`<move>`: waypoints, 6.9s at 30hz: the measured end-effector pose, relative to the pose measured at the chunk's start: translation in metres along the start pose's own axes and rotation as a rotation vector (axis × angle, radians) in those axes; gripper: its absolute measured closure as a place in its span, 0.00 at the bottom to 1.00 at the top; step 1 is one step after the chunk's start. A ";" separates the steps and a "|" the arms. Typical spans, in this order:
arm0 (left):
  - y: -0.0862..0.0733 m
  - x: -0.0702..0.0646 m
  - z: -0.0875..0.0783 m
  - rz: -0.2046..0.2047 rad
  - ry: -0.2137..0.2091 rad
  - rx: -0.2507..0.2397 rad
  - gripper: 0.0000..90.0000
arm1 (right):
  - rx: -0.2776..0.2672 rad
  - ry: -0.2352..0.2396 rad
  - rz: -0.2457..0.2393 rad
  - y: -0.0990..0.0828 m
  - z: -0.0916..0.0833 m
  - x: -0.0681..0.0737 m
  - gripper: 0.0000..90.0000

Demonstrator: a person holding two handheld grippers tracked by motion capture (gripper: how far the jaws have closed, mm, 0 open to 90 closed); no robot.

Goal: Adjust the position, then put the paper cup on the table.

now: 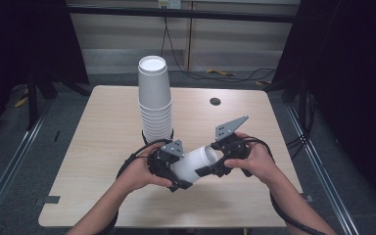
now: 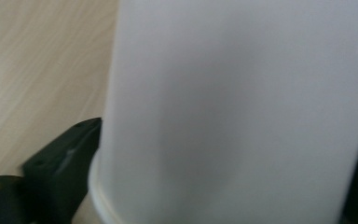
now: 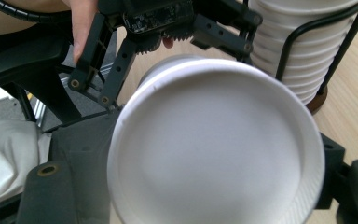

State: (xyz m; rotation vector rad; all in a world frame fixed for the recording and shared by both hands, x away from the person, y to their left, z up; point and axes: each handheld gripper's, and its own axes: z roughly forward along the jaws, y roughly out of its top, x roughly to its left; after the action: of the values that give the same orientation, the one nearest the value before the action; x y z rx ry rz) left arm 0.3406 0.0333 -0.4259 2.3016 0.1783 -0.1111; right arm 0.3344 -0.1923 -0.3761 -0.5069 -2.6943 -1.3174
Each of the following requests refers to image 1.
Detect yellow floor tape piece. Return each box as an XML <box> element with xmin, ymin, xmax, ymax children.
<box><xmin>206</xmin><ymin>68</ymin><xmax>237</xmax><ymax>78</ymax></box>
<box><xmin>14</xmin><ymin>87</ymin><xmax>29</xmax><ymax>109</ymax></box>

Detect white wall socket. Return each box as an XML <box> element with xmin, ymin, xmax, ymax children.
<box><xmin>157</xmin><ymin>0</ymin><xmax>182</xmax><ymax>10</ymax></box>

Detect person's right hand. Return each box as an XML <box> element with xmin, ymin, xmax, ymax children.
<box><xmin>223</xmin><ymin>131</ymin><xmax>280</xmax><ymax>188</ymax></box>

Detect black metal stand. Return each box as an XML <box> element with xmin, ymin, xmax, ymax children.
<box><xmin>24</xmin><ymin>68</ymin><xmax>93</xmax><ymax>131</ymax></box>

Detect black cup holder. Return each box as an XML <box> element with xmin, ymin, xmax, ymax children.
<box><xmin>141</xmin><ymin>128</ymin><xmax>175</xmax><ymax>147</ymax></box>

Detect black horizontal bar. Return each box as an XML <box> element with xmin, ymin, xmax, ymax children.
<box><xmin>66</xmin><ymin>4</ymin><xmax>299</xmax><ymax>24</ymax></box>

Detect black curtain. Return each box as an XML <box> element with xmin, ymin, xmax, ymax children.
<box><xmin>0</xmin><ymin>0</ymin><xmax>90</xmax><ymax>146</ymax></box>
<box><xmin>271</xmin><ymin>0</ymin><xmax>376</xmax><ymax>216</ymax></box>

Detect stack of white paper cups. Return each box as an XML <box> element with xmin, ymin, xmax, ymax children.
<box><xmin>137</xmin><ymin>55</ymin><xmax>174</xmax><ymax>145</ymax></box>

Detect right hand-held gripper black cable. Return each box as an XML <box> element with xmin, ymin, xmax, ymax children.
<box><xmin>240</xmin><ymin>135</ymin><xmax>328</xmax><ymax>235</ymax></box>

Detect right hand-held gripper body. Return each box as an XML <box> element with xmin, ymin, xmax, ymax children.
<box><xmin>210</xmin><ymin>115</ymin><xmax>253</xmax><ymax>179</ymax></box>

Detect metal floor rail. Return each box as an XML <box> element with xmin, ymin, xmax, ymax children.
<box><xmin>0</xmin><ymin>104</ymin><xmax>53</xmax><ymax>227</ymax></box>
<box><xmin>285</xmin><ymin>103</ymin><xmax>360</xmax><ymax>235</ymax></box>

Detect person's left hand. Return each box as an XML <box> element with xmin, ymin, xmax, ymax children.
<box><xmin>121</xmin><ymin>142</ymin><xmax>174</xmax><ymax>196</ymax></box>

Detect single white paper cup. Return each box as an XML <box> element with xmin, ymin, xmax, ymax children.
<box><xmin>169</xmin><ymin>145</ymin><xmax>219</xmax><ymax>184</ymax></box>

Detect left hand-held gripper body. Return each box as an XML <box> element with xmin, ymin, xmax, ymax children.
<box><xmin>146</xmin><ymin>139</ymin><xmax>186</xmax><ymax>186</ymax></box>

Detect black cable bundle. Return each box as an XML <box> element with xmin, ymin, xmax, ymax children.
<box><xmin>286</xmin><ymin>91</ymin><xmax>318</xmax><ymax>160</ymax></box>

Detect black hanging wall cable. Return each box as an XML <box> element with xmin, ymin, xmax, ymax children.
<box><xmin>161</xmin><ymin>15</ymin><xmax>278</xmax><ymax>83</ymax></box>

